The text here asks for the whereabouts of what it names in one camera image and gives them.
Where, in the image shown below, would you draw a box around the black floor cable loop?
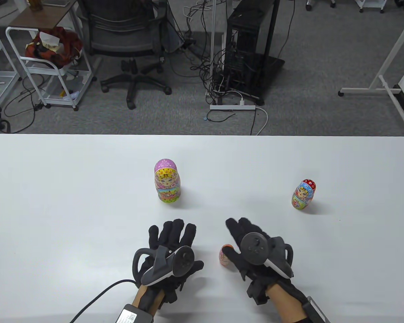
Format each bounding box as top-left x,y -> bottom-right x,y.
3,72 -> 45,134

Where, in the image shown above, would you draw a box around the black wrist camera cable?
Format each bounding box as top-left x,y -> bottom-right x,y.
69,279 -> 138,323

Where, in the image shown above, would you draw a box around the red patterned bag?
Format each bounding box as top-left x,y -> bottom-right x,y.
25,27 -> 83,68

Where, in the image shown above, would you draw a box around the person's right hand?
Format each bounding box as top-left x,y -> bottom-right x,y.
222,218 -> 292,305

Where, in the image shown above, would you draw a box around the white cable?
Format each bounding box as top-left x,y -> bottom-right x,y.
250,106 -> 269,136

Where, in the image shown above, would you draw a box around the person's left forearm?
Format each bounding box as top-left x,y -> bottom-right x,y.
131,285 -> 165,318

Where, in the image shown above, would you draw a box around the white metal cart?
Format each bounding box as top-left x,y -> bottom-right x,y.
6,26 -> 97,111

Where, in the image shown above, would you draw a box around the wooden side table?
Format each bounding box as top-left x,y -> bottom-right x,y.
8,0 -> 78,29

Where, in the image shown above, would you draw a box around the person's left hand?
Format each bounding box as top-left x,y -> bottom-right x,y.
145,219 -> 204,303

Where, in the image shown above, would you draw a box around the thin black floor cable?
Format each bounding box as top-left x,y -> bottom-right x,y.
205,110 -> 237,122

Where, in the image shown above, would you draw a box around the person's right forearm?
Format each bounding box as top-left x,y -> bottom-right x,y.
266,281 -> 310,323

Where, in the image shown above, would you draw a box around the white whiteboard stand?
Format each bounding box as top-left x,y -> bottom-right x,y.
338,5 -> 404,140

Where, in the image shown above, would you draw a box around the black chair caster base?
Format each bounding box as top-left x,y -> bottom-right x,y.
305,0 -> 336,11

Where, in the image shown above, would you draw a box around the white power strip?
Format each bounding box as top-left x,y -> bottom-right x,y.
210,104 -> 256,111

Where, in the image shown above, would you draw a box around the white crumpled paper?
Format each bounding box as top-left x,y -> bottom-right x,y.
39,31 -> 62,48

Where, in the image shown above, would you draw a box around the black office chair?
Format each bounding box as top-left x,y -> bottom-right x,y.
77,0 -> 173,110

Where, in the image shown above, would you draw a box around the white pole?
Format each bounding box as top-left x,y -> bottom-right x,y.
206,0 -> 220,99

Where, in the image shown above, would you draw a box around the large purple-scarf Russian doll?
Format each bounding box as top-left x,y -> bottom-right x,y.
154,159 -> 181,204

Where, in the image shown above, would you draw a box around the black cable tangle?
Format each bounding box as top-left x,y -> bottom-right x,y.
168,0 -> 236,105

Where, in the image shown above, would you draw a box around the orange Russian doll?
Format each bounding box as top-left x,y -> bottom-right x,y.
218,244 -> 236,267

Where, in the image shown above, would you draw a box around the black grey tracking controller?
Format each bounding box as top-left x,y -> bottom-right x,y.
240,232 -> 294,279
132,245 -> 195,286

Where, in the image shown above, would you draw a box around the black stand base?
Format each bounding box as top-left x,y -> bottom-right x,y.
256,56 -> 286,105

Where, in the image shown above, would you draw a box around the white cart casters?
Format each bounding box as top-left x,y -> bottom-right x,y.
355,0 -> 388,13

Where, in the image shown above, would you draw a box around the black computer tower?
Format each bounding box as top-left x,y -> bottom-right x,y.
224,0 -> 280,105

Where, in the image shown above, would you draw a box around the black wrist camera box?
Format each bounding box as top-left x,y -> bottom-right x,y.
303,296 -> 330,323
116,304 -> 154,323

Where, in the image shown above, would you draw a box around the red-blue scarf Russian doll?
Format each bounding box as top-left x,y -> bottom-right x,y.
292,179 -> 316,211

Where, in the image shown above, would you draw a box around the white wire rack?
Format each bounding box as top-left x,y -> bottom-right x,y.
0,15 -> 22,110

